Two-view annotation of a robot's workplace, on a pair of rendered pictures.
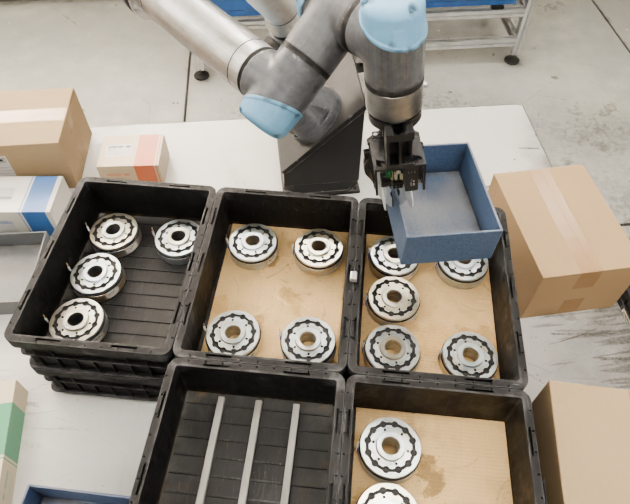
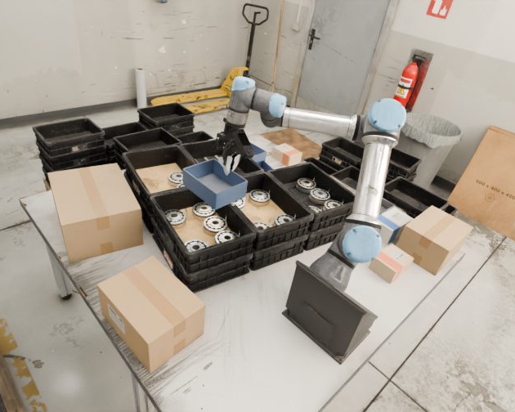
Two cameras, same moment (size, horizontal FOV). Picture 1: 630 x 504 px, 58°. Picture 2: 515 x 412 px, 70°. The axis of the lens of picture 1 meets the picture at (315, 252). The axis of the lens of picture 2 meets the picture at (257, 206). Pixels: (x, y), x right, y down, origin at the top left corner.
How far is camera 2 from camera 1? 1.82 m
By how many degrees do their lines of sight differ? 84
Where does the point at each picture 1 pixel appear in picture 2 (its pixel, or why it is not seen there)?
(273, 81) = not seen: hidden behind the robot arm
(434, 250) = (203, 169)
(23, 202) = (386, 217)
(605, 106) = not seen: outside the picture
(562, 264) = (145, 266)
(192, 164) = (373, 284)
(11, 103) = (450, 232)
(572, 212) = (146, 299)
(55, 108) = (434, 238)
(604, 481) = (115, 191)
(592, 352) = not seen: hidden behind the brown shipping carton
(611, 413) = (114, 207)
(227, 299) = (275, 208)
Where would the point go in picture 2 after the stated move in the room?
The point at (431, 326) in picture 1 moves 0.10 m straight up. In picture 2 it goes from (194, 228) to (195, 209)
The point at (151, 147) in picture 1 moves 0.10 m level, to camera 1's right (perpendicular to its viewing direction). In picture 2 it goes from (389, 262) to (376, 271)
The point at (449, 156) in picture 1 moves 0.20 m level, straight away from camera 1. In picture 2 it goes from (221, 197) to (239, 233)
